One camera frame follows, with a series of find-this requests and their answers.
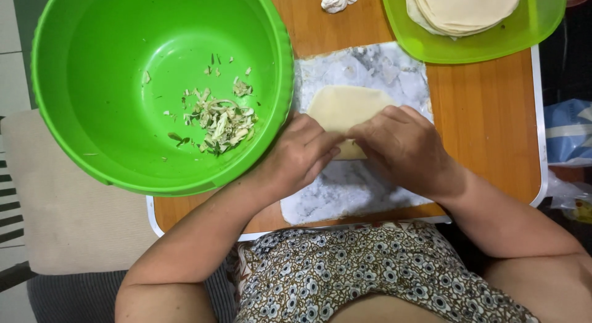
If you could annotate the pale spring roll wrapper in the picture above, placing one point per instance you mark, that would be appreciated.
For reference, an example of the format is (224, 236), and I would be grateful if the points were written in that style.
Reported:
(344, 105)

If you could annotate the chopped vegetable filling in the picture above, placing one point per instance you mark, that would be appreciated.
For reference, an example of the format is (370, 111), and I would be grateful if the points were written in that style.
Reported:
(224, 124)

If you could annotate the black striped mat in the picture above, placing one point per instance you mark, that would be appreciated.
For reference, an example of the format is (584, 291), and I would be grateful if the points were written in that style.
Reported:
(9, 207)

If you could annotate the grey striped cushion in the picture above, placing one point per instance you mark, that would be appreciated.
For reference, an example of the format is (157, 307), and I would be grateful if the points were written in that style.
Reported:
(83, 295)

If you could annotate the floral patterned dress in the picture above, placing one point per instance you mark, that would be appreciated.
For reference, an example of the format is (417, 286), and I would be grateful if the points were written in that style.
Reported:
(370, 276)

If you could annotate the person's left fingers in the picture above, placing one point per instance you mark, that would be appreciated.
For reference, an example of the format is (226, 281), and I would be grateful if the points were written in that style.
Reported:
(323, 149)

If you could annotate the clear plastic bag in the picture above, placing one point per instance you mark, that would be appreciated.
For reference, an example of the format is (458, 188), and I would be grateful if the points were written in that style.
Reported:
(571, 196)

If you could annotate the large green plastic basin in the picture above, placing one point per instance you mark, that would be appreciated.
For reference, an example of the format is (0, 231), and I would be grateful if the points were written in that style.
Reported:
(115, 45)

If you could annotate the blue plastic bag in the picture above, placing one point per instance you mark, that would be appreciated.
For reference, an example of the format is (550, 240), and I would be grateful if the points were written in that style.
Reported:
(569, 133)

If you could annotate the person's right fingers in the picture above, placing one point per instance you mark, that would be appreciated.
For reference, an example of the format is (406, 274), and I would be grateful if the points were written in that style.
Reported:
(377, 126)

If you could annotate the person's right hand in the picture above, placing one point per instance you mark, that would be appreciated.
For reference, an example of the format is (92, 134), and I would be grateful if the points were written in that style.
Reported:
(411, 152)

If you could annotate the person's left hand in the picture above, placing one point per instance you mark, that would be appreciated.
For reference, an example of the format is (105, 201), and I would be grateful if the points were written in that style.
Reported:
(291, 152)

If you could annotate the white marble board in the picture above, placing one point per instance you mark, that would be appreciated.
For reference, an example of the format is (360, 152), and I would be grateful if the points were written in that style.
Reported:
(351, 193)

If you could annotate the stack of round wrappers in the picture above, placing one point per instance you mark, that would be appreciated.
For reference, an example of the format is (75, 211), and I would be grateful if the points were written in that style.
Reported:
(462, 8)

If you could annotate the lime green plastic tray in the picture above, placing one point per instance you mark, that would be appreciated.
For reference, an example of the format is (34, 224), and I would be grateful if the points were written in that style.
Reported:
(522, 31)

